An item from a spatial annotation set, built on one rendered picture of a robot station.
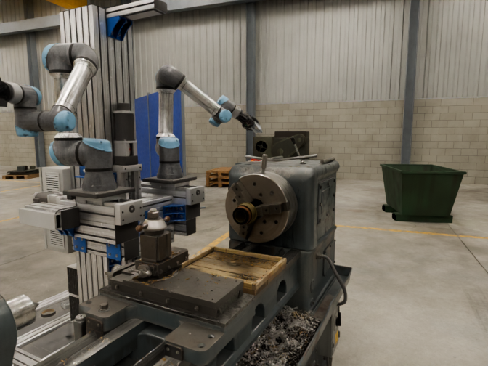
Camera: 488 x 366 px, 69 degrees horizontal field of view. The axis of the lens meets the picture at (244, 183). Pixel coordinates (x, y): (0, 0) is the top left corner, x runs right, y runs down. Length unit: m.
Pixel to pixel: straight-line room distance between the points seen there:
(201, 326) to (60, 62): 1.26
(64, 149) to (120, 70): 0.55
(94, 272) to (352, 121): 10.23
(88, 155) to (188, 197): 0.57
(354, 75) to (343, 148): 2.22
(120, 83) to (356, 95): 10.13
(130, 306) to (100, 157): 0.76
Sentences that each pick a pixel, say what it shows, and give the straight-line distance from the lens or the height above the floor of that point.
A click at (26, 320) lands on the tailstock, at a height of 1.07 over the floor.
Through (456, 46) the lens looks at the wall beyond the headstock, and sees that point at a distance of 12.05.
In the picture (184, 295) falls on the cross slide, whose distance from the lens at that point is 1.04.
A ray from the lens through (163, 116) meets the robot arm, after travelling 2.19.
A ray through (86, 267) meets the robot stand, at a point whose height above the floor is 0.68.
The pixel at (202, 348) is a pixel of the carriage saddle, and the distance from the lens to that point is 0.94.
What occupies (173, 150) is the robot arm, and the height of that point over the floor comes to 1.32.
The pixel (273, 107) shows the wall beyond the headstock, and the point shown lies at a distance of 12.04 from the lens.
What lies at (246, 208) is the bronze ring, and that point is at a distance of 1.46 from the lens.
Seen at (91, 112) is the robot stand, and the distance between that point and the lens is 1.97.
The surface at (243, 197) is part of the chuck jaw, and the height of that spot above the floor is 1.14.
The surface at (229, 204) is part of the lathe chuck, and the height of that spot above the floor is 1.09.
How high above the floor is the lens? 1.41
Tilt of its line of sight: 8 degrees down
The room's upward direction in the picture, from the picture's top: straight up
